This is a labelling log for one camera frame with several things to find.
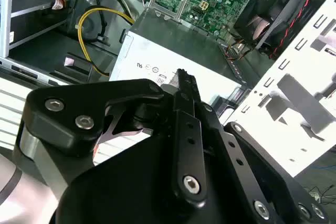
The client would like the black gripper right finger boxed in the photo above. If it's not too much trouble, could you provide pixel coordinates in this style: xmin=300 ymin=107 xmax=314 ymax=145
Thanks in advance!
xmin=186 ymin=71 xmax=330 ymax=224

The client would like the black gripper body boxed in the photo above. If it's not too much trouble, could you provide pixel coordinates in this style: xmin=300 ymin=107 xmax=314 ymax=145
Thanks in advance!
xmin=55 ymin=131 xmax=258 ymax=224

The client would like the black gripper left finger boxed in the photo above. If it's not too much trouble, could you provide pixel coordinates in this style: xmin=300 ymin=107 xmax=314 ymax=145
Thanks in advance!
xmin=15 ymin=68 xmax=208 ymax=208

